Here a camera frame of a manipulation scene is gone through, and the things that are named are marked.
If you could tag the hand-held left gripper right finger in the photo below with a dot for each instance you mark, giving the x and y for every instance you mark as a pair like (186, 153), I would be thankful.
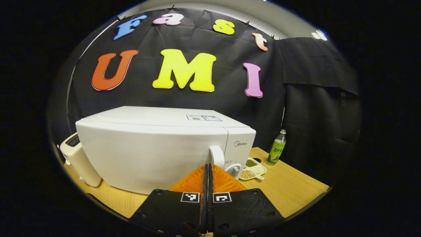
(246, 214)

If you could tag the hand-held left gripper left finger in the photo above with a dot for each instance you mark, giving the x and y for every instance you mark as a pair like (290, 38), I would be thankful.
(171, 214)

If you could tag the white microwave oven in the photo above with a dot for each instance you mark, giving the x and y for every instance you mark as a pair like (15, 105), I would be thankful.
(148, 154)

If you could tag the white divided grain dish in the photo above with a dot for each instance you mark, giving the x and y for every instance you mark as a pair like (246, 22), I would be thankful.
(256, 169)

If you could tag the green label drink bottle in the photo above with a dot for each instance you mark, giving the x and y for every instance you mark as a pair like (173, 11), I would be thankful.
(277, 149)

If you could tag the cream toaster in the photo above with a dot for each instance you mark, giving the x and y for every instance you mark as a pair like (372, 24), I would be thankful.
(84, 164)

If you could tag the small ceiling light panel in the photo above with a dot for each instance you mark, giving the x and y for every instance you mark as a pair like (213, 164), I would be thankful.
(319, 35)

